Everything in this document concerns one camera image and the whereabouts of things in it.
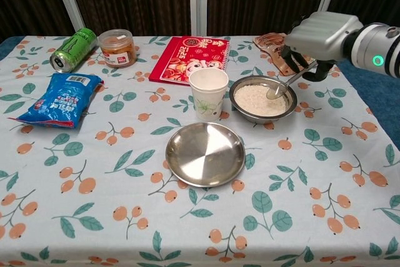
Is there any steel bowl of rice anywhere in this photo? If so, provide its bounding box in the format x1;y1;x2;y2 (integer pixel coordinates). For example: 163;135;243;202
229;75;298;123

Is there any flat steel plate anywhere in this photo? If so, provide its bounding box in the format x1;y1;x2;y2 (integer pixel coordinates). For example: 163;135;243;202
165;121;246;188

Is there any blue snack bag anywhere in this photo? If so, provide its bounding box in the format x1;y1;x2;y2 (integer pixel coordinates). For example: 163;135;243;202
7;73;105;129

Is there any metal spoon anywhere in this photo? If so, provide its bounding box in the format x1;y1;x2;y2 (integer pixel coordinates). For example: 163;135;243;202
266;61;318;100

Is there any green energy drink can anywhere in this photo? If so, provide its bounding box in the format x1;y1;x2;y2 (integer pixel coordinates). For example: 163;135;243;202
49;27;98;74

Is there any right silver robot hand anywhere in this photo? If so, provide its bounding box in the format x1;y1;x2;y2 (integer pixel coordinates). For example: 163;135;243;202
280;11;364;81

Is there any red spiral calendar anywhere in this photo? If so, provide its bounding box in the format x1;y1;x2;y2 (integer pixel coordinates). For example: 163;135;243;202
148;36;231;85

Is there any white floral paper cup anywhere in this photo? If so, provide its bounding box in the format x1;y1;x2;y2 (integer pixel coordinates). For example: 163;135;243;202
188;67;229;121

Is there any clear plastic snack jar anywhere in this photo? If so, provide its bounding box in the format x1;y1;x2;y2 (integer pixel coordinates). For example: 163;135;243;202
97;29;138;69

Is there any floral patterned tablecloth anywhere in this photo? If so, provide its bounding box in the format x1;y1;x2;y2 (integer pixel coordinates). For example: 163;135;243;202
0;35;400;267

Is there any brown spouted drink pouch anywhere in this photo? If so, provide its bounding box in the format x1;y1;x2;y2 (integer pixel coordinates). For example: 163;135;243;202
252;32;316;77

